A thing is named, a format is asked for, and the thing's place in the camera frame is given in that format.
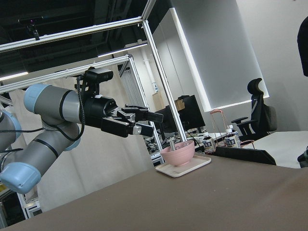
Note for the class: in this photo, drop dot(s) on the beige tray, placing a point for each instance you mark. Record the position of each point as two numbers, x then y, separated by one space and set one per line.
178 171

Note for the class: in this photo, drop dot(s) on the copper wire bottle rack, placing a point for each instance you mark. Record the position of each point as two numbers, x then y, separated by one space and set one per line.
219 123

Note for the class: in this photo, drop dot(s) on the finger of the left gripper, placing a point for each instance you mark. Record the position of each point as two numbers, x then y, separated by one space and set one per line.
142 113
142 129

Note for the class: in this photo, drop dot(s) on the black office chair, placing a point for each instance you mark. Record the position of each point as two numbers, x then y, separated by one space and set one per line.
263 118

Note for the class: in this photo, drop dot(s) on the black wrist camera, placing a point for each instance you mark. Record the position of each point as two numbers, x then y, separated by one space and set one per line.
91 80

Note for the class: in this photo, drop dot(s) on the labelled drink bottle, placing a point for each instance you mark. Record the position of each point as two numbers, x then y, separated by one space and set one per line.
208 143
232 138

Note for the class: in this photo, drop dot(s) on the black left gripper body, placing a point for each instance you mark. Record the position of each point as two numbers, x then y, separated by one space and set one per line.
98 115

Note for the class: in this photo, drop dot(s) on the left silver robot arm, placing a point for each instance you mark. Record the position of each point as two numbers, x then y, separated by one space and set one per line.
64 114

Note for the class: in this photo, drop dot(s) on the pink bowl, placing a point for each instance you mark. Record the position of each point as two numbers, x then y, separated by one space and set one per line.
183 153

